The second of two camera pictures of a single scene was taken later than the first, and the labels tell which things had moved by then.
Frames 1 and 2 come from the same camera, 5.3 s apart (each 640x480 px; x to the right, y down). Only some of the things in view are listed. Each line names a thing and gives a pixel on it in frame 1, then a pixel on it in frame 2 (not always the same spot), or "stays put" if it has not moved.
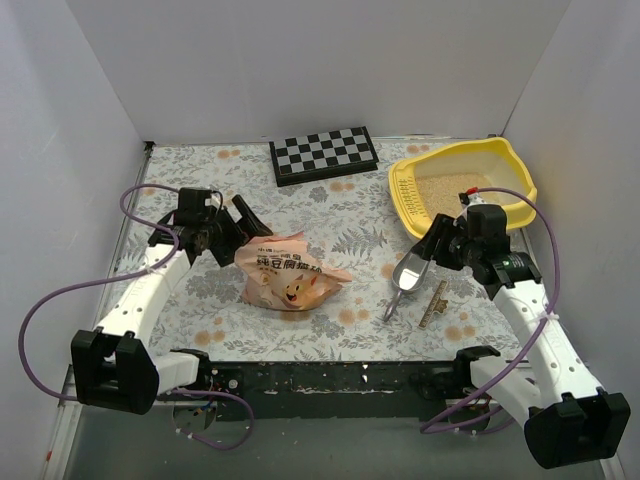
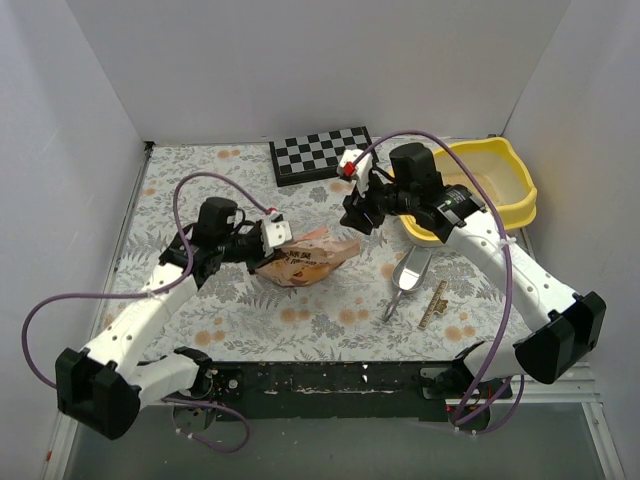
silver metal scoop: [408, 275] stays put
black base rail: [368, 391] stays put
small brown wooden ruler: [437, 304] stays put
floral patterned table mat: [438, 291] stays put
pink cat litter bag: [279, 273] to [310, 257]
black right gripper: [447, 245] to [363, 207]
